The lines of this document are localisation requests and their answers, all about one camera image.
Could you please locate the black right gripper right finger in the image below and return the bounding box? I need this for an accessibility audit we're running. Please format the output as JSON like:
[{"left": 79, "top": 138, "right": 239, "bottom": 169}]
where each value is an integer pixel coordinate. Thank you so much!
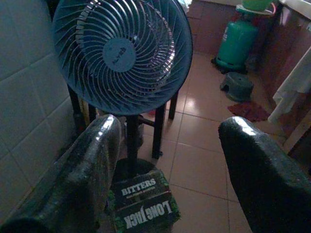
[{"left": 218, "top": 116, "right": 311, "bottom": 233}]

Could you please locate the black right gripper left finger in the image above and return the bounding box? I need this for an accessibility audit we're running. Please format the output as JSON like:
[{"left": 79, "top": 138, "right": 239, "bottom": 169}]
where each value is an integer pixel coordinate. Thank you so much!
[{"left": 0, "top": 114, "right": 122, "bottom": 233}]

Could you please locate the dark Bitters Long Jack box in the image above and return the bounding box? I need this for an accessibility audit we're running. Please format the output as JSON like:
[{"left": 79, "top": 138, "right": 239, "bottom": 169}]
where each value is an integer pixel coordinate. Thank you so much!
[{"left": 105, "top": 169, "right": 182, "bottom": 233}]

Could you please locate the red floor cloth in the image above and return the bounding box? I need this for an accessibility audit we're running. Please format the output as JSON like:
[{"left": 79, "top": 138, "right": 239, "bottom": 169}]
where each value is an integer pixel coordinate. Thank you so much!
[{"left": 227, "top": 101, "right": 270, "bottom": 123}]

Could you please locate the dark green plastic stool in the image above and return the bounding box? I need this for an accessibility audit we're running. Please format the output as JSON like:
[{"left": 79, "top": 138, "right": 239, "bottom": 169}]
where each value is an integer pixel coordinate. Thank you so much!
[{"left": 220, "top": 72, "right": 255, "bottom": 102}]

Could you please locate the white tablecloth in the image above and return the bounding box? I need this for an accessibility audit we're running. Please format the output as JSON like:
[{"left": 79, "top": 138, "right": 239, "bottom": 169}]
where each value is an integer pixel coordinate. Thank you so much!
[{"left": 267, "top": 46, "right": 311, "bottom": 124}]

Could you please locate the green gas cylinder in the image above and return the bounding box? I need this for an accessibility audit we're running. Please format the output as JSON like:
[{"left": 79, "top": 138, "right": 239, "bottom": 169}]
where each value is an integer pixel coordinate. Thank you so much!
[{"left": 212, "top": 20, "right": 259, "bottom": 73}]

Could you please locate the green plastic basin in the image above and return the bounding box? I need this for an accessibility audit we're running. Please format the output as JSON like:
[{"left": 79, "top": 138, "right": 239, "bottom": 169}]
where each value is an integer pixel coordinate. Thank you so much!
[{"left": 242, "top": 0, "right": 274, "bottom": 12}]

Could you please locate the blue pedestal fan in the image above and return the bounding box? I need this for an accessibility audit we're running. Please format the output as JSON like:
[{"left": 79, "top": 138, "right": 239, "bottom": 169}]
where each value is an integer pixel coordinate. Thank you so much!
[{"left": 52, "top": 0, "right": 194, "bottom": 185}]

